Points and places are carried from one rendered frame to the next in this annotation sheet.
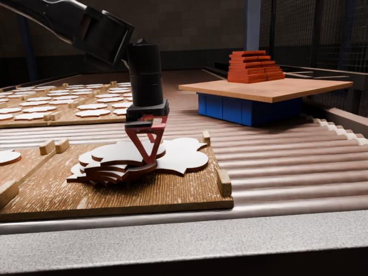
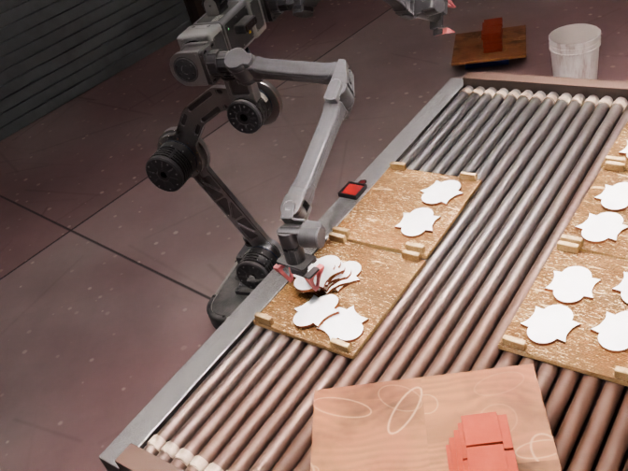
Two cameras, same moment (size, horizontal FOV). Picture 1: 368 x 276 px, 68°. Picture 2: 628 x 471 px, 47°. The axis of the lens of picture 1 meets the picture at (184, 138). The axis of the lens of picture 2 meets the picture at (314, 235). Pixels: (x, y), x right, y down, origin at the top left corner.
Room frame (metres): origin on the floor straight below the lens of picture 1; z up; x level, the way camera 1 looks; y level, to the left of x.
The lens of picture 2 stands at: (1.72, -1.00, 2.30)
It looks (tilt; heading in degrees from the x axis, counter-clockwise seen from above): 36 degrees down; 136
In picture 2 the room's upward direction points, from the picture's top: 16 degrees counter-clockwise
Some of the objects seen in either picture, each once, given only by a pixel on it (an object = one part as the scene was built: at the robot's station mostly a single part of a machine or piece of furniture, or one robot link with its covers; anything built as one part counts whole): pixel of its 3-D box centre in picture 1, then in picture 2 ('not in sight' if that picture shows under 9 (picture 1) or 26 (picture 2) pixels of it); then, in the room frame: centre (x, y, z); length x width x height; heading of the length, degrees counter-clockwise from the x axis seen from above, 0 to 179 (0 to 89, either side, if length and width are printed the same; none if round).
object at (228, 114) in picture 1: (248, 102); not in sight; (1.12, -0.27, 0.97); 0.31 x 0.31 x 0.10; 34
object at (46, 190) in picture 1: (128, 168); (340, 292); (0.58, 0.13, 0.93); 0.41 x 0.35 x 0.02; 92
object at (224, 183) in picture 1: (223, 182); (264, 319); (0.45, -0.07, 0.95); 0.06 x 0.02 x 0.03; 2
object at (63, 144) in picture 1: (62, 145); (411, 255); (0.70, 0.33, 0.95); 0.06 x 0.02 x 0.03; 2
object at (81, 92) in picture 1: (70, 92); not in sight; (1.94, 0.78, 0.94); 0.41 x 0.35 x 0.04; 94
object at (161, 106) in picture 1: (147, 93); (294, 253); (0.51, 0.06, 1.11); 0.10 x 0.07 x 0.07; 179
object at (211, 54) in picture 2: not in sight; (220, 63); (-0.01, 0.46, 1.45); 0.09 x 0.08 x 0.12; 106
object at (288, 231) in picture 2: (143, 59); (291, 236); (0.51, 0.07, 1.17); 0.07 x 0.06 x 0.07; 16
